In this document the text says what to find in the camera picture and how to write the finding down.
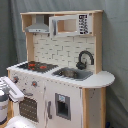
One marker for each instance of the wooden toy kitchen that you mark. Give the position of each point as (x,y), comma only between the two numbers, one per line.
(87,97)

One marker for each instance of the white microwave door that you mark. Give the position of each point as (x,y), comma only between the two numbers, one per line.
(70,25)

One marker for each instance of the grey toy sink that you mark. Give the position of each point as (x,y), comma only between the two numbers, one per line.
(73,74)

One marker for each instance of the grey ice dispenser panel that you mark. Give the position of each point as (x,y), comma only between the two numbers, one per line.
(62,105)

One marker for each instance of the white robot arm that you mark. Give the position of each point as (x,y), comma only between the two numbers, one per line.
(18,121)

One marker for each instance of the grey range hood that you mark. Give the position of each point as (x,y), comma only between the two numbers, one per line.
(40,24)

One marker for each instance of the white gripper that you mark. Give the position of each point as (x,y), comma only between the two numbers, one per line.
(8,87)

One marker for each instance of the red grey stove knob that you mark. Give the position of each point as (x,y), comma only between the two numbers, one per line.
(15,79)

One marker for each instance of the black toy stovetop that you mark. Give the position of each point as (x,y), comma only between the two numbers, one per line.
(37,66)

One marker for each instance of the grey cabinet door handle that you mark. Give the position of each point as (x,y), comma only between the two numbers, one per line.
(49,110)

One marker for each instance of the black toy faucet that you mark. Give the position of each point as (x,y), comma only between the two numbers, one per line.
(82,63)

